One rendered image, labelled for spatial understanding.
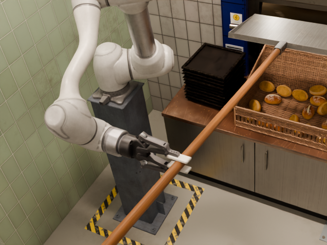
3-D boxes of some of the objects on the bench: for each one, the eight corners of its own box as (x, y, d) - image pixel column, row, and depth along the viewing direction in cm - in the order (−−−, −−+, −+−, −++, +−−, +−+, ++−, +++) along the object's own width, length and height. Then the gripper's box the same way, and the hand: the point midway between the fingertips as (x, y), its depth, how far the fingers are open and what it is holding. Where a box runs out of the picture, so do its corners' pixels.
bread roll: (287, 98, 280) (292, 88, 279) (273, 93, 286) (278, 82, 285) (291, 99, 285) (296, 89, 283) (277, 93, 290) (281, 83, 289)
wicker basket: (263, 78, 302) (264, 42, 284) (354, 98, 277) (362, 60, 259) (232, 126, 273) (230, 89, 255) (331, 154, 248) (337, 115, 230)
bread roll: (304, 103, 276) (308, 92, 274) (289, 97, 281) (293, 86, 280) (307, 103, 280) (311, 93, 279) (292, 97, 286) (296, 87, 284)
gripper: (129, 118, 151) (195, 137, 141) (132, 157, 160) (194, 179, 150) (115, 129, 146) (183, 150, 136) (119, 169, 155) (183, 193, 144)
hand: (179, 162), depth 144 cm, fingers closed on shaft, 3 cm apart
